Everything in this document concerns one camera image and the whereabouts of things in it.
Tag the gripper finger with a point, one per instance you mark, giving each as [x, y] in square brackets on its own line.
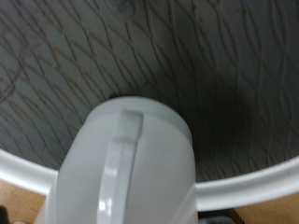
[4, 216]

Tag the white plastic mug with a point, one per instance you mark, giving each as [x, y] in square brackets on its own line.
[155, 174]

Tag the white two-tier turntable stand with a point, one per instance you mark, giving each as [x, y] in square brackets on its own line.
[218, 77]

